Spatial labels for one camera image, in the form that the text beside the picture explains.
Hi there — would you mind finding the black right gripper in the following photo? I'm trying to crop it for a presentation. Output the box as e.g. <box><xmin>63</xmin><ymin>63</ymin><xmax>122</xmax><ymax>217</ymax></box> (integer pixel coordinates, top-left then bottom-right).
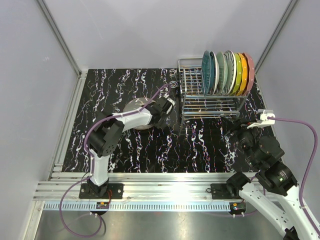
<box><xmin>219</xmin><ymin>116</ymin><xmax>262</xmax><ymax>168</ymax></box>

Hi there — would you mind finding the pink dotted plate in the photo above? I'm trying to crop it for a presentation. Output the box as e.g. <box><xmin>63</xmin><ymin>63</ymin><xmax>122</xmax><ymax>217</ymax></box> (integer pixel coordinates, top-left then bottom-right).
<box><xmin>244</xmin><ymin>52</ymin><xmax>255</xmax><ymax>95</ymax></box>

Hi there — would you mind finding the orange dotted plate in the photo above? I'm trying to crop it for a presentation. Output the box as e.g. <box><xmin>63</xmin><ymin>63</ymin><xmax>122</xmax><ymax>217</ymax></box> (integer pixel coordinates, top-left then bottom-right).
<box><xmin>237</xmin><ymin>53</ymin><xmax>248</xmax><ymax>96</ymax></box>

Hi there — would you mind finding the white blue striped plate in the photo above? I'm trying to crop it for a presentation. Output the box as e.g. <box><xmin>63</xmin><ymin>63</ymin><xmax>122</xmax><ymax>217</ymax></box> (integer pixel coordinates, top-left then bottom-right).
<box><xmin>223</xmin><ymin>50</ymin><xmax>237</xmax><ymax>95</ymax></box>

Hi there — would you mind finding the green dotted plate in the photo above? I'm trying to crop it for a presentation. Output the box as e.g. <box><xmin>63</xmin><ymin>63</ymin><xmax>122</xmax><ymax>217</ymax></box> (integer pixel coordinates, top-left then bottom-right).
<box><xmin>233</xmin><ymin>53</ymin><xmax>243</xmax><ymax>96</ymax></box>

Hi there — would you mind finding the teal lettered plate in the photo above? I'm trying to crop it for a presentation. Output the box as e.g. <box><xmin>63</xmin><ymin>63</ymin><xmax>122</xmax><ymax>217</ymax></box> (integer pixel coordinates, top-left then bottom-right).
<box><xmin>209</xmin><ymin>51</ymin><xmax>220</xmax><ymax>95</ymax></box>

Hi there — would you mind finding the mint green plate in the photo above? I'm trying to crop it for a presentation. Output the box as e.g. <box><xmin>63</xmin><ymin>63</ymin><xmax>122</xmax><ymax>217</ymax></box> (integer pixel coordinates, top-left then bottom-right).
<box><xmin>216</xmin><ymin>52</ymin><xmax>228</xmax><ymax>95</ymax></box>

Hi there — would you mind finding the teal scalloped plate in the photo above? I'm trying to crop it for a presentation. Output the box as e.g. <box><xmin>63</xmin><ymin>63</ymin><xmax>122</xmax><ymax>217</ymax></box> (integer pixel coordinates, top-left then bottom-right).
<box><xmin>201</xmin><ymin>50</ymin><xmax>215</xmax><ymax>96</ymax></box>

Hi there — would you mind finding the grey deer plate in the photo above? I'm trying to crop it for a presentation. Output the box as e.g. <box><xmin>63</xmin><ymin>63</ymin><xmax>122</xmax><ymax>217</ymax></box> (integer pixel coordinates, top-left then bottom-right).
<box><xmin>123</xmin><ymin>97</ymin><xmax>153</xmax><ymax>131</ymax></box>

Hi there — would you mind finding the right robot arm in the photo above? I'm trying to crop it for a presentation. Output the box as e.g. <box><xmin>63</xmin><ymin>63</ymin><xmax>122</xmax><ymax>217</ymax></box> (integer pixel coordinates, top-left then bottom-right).
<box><xmin>226</xmin><ymin>117</ymin><xmax>320</xmax><ymax>240</ymax></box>

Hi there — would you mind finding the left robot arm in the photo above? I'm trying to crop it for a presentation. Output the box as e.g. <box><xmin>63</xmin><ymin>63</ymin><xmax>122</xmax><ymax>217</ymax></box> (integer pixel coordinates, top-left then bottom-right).
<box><xmin>84</xmin><ymin>95</ymin><xmax>175</xmax><ymax>199</ymax></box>

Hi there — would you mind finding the metal dish rack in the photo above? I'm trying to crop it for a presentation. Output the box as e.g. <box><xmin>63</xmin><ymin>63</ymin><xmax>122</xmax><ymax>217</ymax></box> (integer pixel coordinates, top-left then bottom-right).
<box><xmin>177</xmin><ymin>57</ymin><xmax>248</xmax><ymax>122</ymax></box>

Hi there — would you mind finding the black marble pattern mat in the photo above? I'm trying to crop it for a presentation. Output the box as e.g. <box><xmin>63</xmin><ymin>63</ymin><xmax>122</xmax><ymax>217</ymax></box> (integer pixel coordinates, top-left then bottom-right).
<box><xmin>62</xmin><ymin>68</ymin><xmax>253</xmax><ymax>173</ymax></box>

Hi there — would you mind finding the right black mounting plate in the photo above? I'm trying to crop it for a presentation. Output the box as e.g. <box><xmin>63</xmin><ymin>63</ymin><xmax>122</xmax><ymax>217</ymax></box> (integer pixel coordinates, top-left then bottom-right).
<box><xmin>205</xmin><ymin>183</ymin><xmax>244</xmax><ymax>200</ymax></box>

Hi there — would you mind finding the black mounting plate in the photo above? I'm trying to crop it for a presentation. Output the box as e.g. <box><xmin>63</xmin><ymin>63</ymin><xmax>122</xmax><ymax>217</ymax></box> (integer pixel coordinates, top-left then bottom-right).
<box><xmin>205</xmin><ymin>183</ymin><xmax>244</xmax><ymax>200</ymax></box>
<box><xmin>78</xmin><ymin>183</ymin><xmax>124</xmax><ymax>200</ymax></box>

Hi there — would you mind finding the right small circuit board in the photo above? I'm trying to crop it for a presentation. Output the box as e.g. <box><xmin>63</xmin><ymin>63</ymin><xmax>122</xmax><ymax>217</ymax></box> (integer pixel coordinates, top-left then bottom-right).
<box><xmin>230</xmin><ymin>202</ymin><xmax>247</xmax><ymax>211</ymax></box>

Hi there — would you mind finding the small circuit board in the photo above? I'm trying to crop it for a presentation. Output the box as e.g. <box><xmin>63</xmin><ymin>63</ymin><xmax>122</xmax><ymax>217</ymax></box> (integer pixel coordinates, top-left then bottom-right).
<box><xmin>96</xmin><ymin>202</ymin><xmax>110</xmax><ymax>209</ymax></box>
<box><xmin>230</xmin><ymin>202</ymin><xmax>247</xmax><ymax>211</ymax></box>

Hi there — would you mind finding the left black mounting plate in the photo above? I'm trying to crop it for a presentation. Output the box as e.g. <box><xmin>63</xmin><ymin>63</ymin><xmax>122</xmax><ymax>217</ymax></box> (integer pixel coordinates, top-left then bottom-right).
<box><xmin>78</xmin><ymin>183</ymin><xmax>124</xmax><ymax>200</ymax></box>

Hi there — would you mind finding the left small circuit board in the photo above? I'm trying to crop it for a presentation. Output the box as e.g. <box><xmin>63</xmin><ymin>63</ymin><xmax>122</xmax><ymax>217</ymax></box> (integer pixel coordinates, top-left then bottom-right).
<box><xmin>96</xmin><ymin>202</ymin><xmax>110</xmax><ymax>209</ymax></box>

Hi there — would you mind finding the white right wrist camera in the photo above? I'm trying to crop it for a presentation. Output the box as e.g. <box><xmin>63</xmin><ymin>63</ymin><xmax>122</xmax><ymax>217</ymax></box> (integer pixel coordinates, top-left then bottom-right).
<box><xmin>247</xmin><ymin>109</ymin><xmax>276</xmax><ymax>129</ymax></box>

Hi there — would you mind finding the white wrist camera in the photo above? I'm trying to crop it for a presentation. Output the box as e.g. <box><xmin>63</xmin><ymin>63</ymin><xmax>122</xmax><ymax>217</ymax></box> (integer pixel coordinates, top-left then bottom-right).
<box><xmin>247</xmin><ymin>109</ymin><xmax>276</xmax><ymax>129</ymax></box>
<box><xmin>164</xmin><ymin>94</ymin><xmax>176</xmax><ymax>116</ymax></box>

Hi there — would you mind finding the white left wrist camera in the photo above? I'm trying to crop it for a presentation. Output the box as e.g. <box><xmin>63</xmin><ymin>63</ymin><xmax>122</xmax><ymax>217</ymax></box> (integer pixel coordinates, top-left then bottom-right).
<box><xmin>164</xmin><ymin>94</ymin><xmax>176</xmax><ymax>116</ymax></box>

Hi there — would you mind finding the right aluminium frame post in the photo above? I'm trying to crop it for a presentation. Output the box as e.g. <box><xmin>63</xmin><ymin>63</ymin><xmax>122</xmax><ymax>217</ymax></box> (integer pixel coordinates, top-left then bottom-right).
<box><xmin>255</xmin><ymin>0</ymin><xmax>300</xmax><ymax>74</ymax></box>

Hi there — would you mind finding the aluminium frame post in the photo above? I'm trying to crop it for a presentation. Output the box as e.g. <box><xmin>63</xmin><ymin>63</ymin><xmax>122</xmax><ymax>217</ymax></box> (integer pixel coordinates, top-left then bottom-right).
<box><xmin>255</xmin><ymin>0</ymin><xmax>300</xmax><ymax>74</ymax></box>
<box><xmin>35</xmin><ymin>0</ymin><xmax>82</xmax><ymax>77</ymax></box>

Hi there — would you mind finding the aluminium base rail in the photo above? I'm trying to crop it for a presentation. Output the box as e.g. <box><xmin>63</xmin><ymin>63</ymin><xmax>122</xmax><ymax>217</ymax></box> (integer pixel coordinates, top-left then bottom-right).
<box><xmin>32</xmin><ymin>172</ymin><xmax>305</xmax><ymax>211</ymax></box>

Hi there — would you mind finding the left aluminium frame post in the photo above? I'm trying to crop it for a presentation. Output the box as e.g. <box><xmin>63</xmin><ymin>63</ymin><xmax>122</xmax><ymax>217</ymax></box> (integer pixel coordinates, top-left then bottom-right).
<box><xmin>35</xmin><ymin>0</ymin><xmax>82</xmax><ymax>77</ymax></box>

